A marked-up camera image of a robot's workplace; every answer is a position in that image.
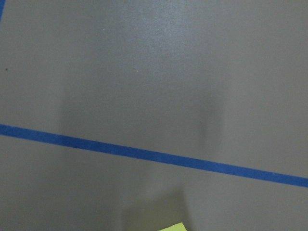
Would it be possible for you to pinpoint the yellow foam block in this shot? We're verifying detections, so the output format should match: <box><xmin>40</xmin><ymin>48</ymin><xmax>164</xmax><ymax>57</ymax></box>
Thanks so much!
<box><xmin>159</xmin><ymin>222</ymin><xmax>187</xmax><ymax>231</ymax></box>

